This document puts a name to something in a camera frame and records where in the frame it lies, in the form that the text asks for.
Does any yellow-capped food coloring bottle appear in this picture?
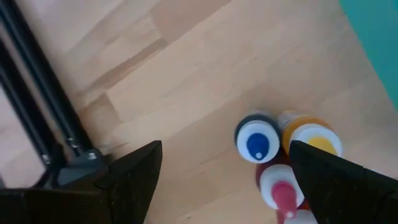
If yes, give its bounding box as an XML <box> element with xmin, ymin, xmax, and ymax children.
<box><xmin>277</xmin><ymin>110</ymin><xmax>344</xmax><ymax>158</ymax></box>

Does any blue-capped food coloring bottle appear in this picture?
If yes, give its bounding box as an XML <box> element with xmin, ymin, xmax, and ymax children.
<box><xmin>234</xmin><ymin>112</ymin><xmax>282</xmax><ymax>165</ymax></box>

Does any teal translucent plastic bin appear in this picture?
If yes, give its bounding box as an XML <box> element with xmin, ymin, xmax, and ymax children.
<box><xmin>338</xmin><ymin>0</ymin><xmax>398</xmax><ymax>111</ymax></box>

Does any pink-capped food coloring bottle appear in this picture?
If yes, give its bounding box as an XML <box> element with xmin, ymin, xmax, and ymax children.
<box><xmin>255</xmin><ymin>155</ymin><xmax>307</xmax><ymax>220</ymax></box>

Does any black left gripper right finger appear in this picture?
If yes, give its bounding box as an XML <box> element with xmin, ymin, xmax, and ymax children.
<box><xmin>288</xmin><ymin>139</ymin><xmax>398</xmax><ymax>224</ymax></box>

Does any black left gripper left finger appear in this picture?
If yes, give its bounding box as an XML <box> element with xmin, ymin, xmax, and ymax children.
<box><xmin>0</xmin><ymin>139</ymin><xmax>163</xmax><ymax>224</ymax></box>

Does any black aluminium table frame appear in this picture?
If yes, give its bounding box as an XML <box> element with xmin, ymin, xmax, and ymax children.
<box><xmin>0</xmin><ymin>0</ymin><xmax>108</xmax><ymax>189</ymax></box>

